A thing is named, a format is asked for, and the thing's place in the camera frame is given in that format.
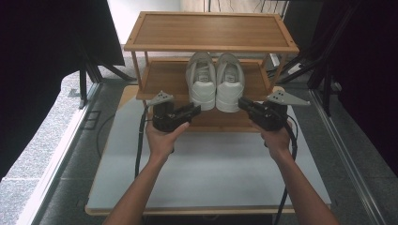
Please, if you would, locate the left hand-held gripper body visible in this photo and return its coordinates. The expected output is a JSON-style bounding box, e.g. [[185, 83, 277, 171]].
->
[[146, 90, 191, 133]]

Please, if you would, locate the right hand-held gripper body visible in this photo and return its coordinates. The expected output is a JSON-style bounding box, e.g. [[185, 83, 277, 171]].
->
[[250, 89, 312, 132]]

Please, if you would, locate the white sneaker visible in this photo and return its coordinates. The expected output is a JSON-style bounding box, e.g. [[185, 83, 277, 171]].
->
[[184, 51, 218, 112], [214, 52, 246, 113]]

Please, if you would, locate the wooden three-tier shoe rack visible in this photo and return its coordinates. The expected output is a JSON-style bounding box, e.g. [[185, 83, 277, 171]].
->
[[123, 11, 300, 134]]

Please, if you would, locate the person's left hand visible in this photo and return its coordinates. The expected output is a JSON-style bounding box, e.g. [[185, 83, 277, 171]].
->
[[145, 120, 191, 162]]

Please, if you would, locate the person's right hand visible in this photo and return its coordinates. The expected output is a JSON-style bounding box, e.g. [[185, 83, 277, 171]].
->
[[249, 119, 294, 161]]

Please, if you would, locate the black metal stand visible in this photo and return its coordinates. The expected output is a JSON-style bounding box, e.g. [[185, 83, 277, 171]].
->
[[275, 31, 333, 117], [76, 40, 139, 111]]

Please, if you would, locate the dark curtain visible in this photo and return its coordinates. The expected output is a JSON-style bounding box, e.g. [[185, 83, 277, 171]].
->
[[313, 0, 398, 177], [0, 0, 126, 181]]

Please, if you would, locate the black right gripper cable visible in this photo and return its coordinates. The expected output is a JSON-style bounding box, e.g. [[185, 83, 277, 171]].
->
[[272, 114, 299, 225]]

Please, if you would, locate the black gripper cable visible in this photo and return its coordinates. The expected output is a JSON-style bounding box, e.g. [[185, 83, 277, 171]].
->
[[133, 105, 150, 180], [272, 114, 299, 225]]

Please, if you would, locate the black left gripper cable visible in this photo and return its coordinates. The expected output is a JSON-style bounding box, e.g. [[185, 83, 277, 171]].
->
[[133, 105, 150, 180]]

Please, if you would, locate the black cable on floor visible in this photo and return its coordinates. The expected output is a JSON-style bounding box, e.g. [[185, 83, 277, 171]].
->
[[96, 113, 116, 159]]

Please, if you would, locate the aluminium floor rail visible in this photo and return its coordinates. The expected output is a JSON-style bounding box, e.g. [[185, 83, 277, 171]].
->
[[17, 82, 103, 225], [309, 88, 389, 225]]

